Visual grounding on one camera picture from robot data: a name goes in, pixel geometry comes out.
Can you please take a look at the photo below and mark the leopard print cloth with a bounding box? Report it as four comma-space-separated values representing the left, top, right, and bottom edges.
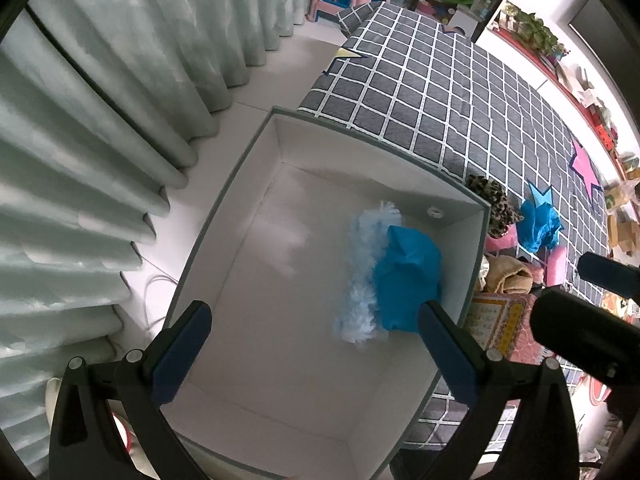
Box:
465, 174, 523, 238

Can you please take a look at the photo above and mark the pink foam sponge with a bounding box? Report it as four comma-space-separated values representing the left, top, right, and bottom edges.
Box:
484, 227, 518, 255
532, 246, 568, 286

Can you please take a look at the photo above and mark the light blue fluffy duster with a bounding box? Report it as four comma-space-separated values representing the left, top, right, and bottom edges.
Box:
332, 200, 401, 345

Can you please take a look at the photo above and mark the white red-rimmed container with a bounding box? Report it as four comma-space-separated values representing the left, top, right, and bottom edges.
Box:
110, 411, 137, 462

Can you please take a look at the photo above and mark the blue crumpled cloth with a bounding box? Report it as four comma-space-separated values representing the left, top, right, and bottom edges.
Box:
515, 199, 563, 253
372, 225, 443, 333

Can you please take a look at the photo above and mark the beige towel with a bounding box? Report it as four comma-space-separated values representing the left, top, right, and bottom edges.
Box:
482, 255, 533, 295

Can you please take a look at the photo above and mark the potted green plant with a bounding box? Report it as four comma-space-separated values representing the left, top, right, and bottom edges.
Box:
502, 2, 571, 58

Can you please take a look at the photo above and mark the white cardboard storage box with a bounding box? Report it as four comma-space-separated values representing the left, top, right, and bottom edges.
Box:
159, 106, 490, 480

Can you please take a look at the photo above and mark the white floor cable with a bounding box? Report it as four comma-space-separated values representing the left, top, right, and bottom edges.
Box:
144, 274, 183, 332

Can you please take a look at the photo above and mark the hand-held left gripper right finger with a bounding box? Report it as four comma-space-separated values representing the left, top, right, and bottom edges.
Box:
417, 300, 581, 480

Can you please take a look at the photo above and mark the pale green curtain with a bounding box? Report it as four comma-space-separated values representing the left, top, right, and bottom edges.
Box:
0, 0, 321, 461

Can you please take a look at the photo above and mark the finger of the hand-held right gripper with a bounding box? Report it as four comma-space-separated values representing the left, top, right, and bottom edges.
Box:
579, 252, 640, 302
530, 287, 640, 391

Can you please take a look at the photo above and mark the printed paper booklet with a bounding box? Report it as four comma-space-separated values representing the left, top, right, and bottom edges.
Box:
467, 294, 551, 361

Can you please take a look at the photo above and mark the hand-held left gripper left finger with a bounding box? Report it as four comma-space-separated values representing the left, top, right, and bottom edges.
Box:
48, 300, 213, 480

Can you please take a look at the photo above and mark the cluttered red-edged wall shelf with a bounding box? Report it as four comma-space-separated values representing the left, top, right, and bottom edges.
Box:
475, 0, 640, 261

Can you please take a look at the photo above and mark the grey checked bed blanket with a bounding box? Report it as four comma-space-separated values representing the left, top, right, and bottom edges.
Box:
296, 1, 616, 448

